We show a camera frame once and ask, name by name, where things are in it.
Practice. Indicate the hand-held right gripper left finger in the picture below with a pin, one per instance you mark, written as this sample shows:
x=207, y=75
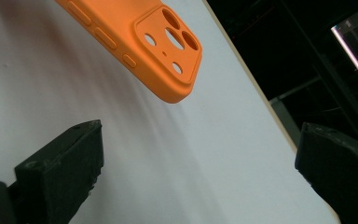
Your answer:
x=59, y=174

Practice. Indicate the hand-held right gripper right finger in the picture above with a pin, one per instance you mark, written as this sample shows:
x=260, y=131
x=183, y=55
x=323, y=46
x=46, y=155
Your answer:
x=341, y=174

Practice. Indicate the orange phone case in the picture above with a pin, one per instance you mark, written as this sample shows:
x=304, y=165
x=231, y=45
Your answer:
x=130, y=31

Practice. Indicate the grey metal post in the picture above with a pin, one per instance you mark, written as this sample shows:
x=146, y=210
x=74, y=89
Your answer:
x=284, y=119

